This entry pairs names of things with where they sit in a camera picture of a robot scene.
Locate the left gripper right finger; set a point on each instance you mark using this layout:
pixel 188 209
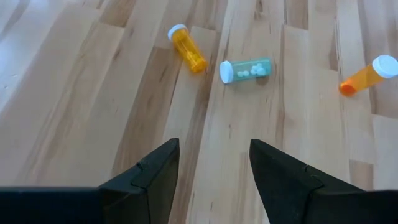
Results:
pixel 286 193

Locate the orange medicine bottle white cap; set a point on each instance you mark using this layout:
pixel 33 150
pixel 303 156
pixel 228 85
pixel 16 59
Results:
pixel 363 79
pixel 188 51

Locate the teal medicine bottle white cap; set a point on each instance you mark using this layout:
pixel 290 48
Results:
pixel 248 70

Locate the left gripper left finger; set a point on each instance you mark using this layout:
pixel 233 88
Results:
pixel 149 193

